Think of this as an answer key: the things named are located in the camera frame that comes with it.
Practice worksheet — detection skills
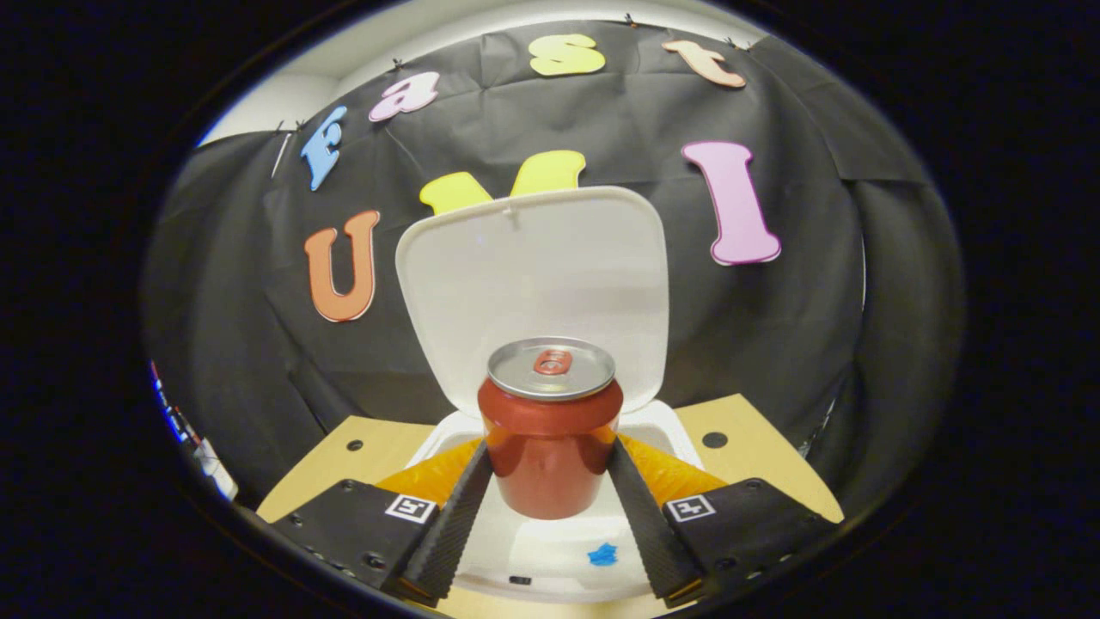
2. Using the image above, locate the black backdrop cloth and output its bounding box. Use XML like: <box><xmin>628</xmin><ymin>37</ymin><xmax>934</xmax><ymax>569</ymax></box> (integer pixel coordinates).
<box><xmin>142</xmin><ymin>19</ymin><xmax>963</xmax><ymax>508</ymax></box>

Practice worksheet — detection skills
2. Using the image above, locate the white side table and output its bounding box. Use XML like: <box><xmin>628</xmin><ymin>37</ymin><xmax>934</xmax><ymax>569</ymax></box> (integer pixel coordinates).
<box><xmin>193</xmin><ymin>438</ymin><xmax>239</xmax><ymax>501</ymax></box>

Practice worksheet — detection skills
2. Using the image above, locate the wooden desktop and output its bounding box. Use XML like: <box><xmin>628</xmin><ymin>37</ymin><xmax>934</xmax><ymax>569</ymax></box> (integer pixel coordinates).
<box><xmin>256</xmin><ymin>394</ymin><xmax>845</xmax><ymax>619</ymax></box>

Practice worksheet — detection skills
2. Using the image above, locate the red pop can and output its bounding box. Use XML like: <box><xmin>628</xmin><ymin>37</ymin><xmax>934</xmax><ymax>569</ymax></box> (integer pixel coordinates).
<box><xmin>478</xmin><ymin>335</ymin><xmax>625</xmax><ymax>520</ymax></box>

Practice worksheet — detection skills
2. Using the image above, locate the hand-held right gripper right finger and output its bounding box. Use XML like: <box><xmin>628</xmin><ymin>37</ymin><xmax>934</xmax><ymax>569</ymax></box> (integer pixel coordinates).
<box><xmin>608</xmin><ymin>434</ymin><xmax>847</xmax><ymax>607</ymax></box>

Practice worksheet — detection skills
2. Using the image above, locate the computer monitor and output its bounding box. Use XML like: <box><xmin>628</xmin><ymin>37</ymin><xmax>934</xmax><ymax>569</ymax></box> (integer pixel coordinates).
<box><xmin>148</xmin><ymin>361</ymin><xmax>194</xmax><ymax>444</ymax></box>

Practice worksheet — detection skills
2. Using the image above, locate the white desktop garbage bin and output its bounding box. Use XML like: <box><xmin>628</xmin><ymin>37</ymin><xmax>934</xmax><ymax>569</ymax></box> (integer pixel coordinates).
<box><xmin>395</xmin><ymin>185</ymin><xmax>706</xmax><ymax>603</ymax></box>

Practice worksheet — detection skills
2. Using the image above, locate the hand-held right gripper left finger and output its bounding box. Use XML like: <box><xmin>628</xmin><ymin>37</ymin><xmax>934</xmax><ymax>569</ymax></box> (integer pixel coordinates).
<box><xmin>273</xmin><ymin>440</ymin><xmax>495</xmax><ymax>603</ymax></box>

